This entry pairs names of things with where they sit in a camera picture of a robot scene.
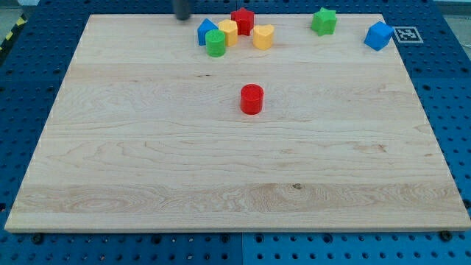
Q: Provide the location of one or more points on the red star block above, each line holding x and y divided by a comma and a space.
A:
245, 20

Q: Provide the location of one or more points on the green star block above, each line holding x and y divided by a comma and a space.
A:
324, 22

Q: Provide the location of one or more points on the red cylinder block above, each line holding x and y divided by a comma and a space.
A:
251, 101

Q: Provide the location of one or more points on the light wooden board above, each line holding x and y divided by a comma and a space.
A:
146, 135

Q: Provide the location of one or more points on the green cylinder block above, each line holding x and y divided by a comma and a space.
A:
215, 43

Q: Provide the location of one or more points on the yellow heart block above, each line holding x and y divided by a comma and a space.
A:
263, 36

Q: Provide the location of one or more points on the yellow hexagon block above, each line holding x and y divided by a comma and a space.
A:
230, 29

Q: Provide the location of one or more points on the blue triangular block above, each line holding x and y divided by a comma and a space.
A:
206, 26

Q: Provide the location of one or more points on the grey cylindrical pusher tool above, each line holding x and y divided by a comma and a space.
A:
182, 9

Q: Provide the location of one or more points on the blue cube block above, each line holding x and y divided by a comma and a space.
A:
378, 35

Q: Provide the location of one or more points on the white fiducial marker tag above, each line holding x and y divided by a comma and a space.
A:
406, 34

